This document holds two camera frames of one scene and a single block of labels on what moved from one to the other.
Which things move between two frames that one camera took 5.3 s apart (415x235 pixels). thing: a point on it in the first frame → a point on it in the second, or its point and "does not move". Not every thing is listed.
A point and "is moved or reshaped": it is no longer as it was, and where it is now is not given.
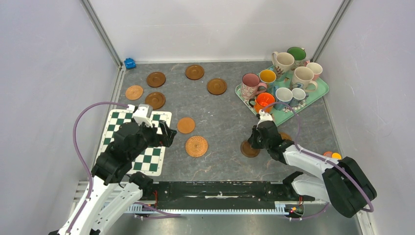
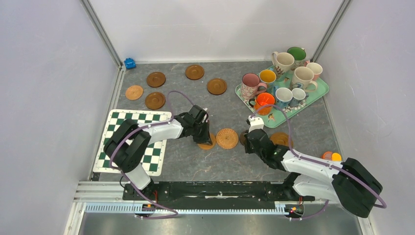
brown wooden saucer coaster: (194, 72) does not move
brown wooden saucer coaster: (155, 99) does not move
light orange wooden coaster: (186, 125) is moved or reshaped
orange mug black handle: (262, 100) does not move
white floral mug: (283, 62) does not move
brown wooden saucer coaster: (217, 86) does not move
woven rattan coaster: (196, 146) → (227, 138)
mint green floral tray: (282, 117) does not move
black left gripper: (164, 139) → (205, 139)
